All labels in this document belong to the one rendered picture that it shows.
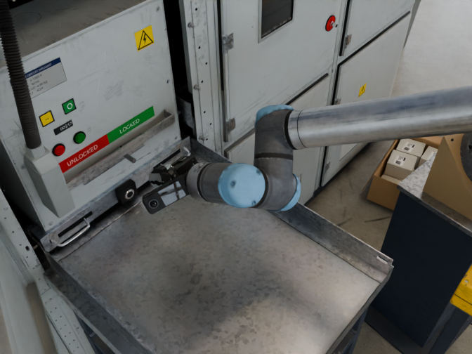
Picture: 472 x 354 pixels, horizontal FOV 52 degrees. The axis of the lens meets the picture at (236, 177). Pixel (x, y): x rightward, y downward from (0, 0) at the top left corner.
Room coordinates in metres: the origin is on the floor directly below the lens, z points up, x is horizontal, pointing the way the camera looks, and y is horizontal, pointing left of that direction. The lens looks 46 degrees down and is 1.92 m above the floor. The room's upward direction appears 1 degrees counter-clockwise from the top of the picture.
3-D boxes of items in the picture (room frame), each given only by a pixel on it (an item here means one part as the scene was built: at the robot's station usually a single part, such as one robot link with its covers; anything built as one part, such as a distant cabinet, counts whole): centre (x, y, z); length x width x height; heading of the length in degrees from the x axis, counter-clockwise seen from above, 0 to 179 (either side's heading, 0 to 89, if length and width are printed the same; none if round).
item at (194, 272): (0.71, 0.05, 0.82); 0.68 x 0.62 x 0.06; 47
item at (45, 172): (0.77, 0.43, 1.14); 0.08 x 0.05 x 0.17; 47
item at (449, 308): (1.08, -0.77, 0.37); 0.32 x 0.30 x 0.73; 130
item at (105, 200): (0.98, 0.34, 0.89); 0.54 x 0.05 x 0.06; 137
